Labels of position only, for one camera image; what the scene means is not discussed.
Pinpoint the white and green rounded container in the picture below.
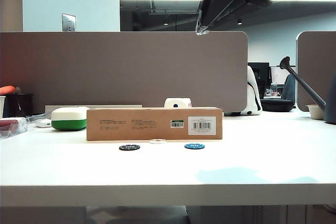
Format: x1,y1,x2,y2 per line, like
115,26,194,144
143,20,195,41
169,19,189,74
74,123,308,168
51,106,90,131

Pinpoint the narrow grey desk divider panel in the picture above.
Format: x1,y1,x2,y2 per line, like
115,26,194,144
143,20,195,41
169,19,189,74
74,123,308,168
296,30,336,112

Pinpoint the clear box with red chips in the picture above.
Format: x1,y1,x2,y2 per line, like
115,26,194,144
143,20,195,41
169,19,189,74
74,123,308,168
0,117,28,140

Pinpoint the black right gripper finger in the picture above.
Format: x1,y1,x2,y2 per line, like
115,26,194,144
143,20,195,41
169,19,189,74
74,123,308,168
195,0,235,36
207,0,247,28

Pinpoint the black bowl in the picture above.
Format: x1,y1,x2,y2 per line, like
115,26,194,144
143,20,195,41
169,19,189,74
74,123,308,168
261,99,295,112

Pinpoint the black pot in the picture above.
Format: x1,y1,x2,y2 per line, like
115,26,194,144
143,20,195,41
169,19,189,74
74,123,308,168
5,93,34,118

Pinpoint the metal wall switch plate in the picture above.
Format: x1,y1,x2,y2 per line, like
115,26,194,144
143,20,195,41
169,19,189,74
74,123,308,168
61,13,77,32

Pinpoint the blue grey office chair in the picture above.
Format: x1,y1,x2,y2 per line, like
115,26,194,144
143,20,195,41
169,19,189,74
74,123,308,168
281,73,297,101

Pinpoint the white die with blue dot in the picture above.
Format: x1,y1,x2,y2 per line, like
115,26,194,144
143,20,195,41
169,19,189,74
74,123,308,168
164,98,192,109

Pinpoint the orange rounded object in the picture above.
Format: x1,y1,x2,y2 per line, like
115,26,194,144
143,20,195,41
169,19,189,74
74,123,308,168
0,86,17,95

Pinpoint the black poker chip 100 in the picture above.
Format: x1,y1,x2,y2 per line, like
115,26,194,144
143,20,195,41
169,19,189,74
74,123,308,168
119,144,141,151

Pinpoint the dark grey watering can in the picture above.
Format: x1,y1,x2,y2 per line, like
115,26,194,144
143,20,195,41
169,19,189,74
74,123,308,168
279,56,336,125

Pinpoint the blue poker chip 50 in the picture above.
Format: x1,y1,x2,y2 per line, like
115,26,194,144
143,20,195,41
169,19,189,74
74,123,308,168
184,143,206,150

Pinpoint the black computer monitor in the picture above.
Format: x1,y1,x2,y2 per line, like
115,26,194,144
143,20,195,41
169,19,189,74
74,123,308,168
248,62,271,96

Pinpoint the computer monitor with lit screen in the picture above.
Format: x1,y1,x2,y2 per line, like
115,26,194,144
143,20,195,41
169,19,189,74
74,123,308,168
270,66,289,86

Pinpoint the white paper bowl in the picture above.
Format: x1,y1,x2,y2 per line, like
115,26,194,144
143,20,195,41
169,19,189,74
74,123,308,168
306,104,327,120

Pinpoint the small white earbuds case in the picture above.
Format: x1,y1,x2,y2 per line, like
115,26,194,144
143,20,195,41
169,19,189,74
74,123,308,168
35,119,53,129

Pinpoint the brown cardboard rectangular box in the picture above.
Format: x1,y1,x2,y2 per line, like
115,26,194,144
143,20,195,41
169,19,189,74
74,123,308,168
86,107,223,141

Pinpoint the white and black plush toy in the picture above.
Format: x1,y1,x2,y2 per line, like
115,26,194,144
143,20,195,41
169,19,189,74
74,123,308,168
225,65,263,116

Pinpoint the wide grey desk divider panel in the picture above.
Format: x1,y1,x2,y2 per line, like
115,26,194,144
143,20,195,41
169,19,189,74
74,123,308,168
0,31,249,116

